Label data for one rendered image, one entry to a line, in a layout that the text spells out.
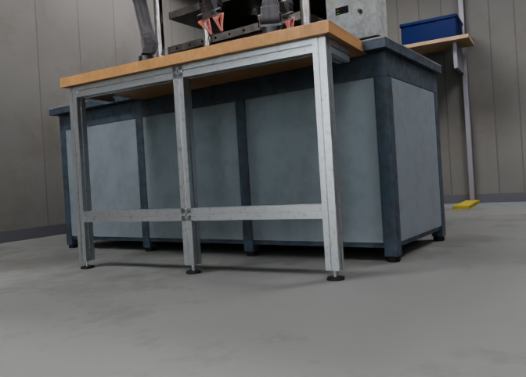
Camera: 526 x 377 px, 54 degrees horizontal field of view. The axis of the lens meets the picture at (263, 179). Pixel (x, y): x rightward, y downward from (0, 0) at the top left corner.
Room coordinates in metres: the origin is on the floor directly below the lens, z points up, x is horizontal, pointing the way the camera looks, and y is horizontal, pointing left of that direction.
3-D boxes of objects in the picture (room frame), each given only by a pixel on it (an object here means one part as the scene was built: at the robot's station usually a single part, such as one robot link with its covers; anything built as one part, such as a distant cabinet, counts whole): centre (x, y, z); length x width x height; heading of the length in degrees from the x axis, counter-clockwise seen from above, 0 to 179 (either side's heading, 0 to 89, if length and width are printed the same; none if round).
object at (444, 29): (4.49, -1.56, 1.51); 0.47 x 0.35 x 0.19; 61
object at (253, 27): (3.57, -0.05, 1.27); 1.10 x 0.74 x 0.05; 55
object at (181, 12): (3.58, -0.06, 1.52); 1.10 x 0.70 x 0.05; 55
